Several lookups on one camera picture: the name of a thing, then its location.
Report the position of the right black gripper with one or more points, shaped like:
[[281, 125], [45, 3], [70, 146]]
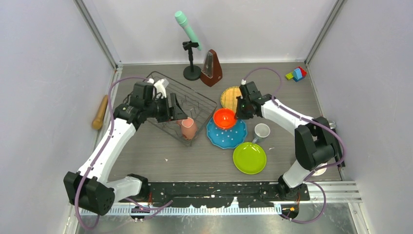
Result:
[[239, 114]]

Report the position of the black wire dish rack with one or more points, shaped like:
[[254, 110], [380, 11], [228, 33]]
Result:
[[195, 105]]

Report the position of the pink ceramic mug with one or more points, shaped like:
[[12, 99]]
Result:
[[188, 128]]

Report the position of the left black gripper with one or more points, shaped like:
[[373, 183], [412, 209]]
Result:
[[172, 113]]

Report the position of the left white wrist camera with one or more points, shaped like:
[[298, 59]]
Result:
[[159, 87]]

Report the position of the green plate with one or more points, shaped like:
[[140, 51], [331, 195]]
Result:
[[249, 158]]

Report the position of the orange bowl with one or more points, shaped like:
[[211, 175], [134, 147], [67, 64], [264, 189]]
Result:
[[224, 118]]

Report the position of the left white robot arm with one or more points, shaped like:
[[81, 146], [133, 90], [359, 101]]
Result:
[[89, 187]]

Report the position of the grey mug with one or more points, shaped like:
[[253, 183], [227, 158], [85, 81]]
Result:
[[261, 132]]

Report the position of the mint green microphone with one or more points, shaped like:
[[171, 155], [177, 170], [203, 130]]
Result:
[[182, 20]]

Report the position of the black microphone stand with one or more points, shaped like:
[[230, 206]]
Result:
[[191, 72]]

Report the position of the woven bamboo coaster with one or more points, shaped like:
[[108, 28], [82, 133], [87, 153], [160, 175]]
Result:
[[229, 96]]

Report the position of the wooden rolling pin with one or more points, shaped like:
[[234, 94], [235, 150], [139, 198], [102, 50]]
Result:
[[97, 122]]

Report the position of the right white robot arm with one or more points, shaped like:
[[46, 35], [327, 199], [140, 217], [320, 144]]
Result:
[[315, 142]]

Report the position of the black handheld microphone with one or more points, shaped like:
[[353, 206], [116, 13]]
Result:
[[332, 124]]

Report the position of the white bowl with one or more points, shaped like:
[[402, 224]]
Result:
[[320, 170]]

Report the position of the blue dotted plate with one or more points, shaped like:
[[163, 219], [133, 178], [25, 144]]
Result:
[[226, 139]]

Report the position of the colourful toy blocks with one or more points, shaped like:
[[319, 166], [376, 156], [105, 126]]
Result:
[[297, 74]]

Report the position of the brown wooden metronome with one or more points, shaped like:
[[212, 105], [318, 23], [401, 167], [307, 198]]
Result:
[[211, 72]]

